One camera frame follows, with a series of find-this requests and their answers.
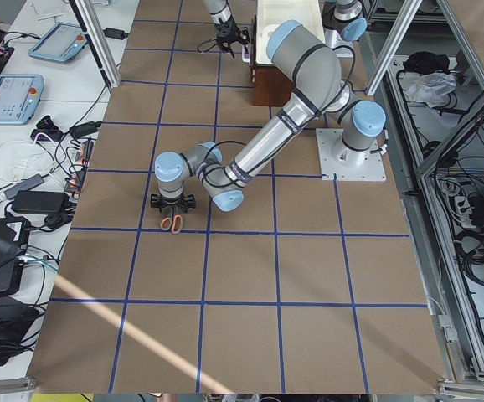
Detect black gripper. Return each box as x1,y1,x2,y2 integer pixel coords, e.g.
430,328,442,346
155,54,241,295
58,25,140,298
214,21,250,54
150,193,196,214

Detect grey orange scissors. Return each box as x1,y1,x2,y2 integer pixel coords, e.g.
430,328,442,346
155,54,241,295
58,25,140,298
159,205,183,234

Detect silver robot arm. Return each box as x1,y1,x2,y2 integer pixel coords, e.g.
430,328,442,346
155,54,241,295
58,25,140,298
150,20,386,212
203,0,250,58

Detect dark wooden drawer cabinet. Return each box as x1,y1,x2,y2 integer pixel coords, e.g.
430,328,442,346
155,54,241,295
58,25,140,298
250,64,295,107

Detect white plastic tray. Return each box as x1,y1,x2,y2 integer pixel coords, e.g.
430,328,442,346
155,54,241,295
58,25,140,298
255,0,325,65

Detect black power adapter brick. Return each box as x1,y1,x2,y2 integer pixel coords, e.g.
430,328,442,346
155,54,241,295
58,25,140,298
11,190,69,214

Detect blue teach pendant far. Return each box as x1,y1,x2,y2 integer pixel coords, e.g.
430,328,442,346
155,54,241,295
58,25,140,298
28,23,87,63

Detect blue teach pendant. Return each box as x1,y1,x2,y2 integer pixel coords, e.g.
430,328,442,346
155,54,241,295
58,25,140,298
28,23,87,63
0,74,44,125

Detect white crumpled cloth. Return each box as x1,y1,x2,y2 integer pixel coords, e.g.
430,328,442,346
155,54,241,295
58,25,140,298
404,72,456,107

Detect blue teach pendant near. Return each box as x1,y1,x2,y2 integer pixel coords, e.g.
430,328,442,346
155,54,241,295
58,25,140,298
0,74,44,125

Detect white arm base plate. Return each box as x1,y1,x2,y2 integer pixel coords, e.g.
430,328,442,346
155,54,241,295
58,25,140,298
323,28,352,49
316,128,387,182

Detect aluminium frame post left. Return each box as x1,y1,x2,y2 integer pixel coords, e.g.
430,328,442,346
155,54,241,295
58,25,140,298
70,0,121,90

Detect aluminium frame post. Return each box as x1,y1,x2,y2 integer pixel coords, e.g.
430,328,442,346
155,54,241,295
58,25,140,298
70,0,121,90
365,0,422,96

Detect aluminium frame post right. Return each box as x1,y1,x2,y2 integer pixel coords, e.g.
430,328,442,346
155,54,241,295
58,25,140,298
365,0,422,96

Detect white coiled cable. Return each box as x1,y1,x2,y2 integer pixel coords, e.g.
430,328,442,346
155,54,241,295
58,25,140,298
0,140,57,183

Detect black coiled cable bundle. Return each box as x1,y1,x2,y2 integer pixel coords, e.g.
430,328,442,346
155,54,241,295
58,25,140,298
455,228,484,290

